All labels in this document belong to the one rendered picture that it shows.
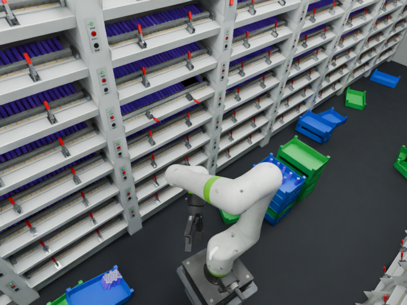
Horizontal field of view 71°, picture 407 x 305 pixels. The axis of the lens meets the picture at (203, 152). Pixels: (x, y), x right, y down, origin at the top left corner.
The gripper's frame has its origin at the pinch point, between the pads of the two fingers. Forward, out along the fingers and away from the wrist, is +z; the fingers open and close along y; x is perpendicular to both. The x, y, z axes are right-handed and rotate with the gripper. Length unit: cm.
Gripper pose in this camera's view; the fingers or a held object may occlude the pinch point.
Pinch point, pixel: (193, 245)
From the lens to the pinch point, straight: 150.4
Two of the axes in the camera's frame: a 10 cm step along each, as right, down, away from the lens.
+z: -0.7, 10.0, -0.7
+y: -3.4, -0.9, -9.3
